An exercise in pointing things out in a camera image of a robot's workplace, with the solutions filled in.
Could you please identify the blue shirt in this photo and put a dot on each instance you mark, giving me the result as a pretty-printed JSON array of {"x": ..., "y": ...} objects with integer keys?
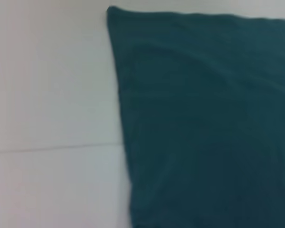
[{"x": 204, "y": 118}]

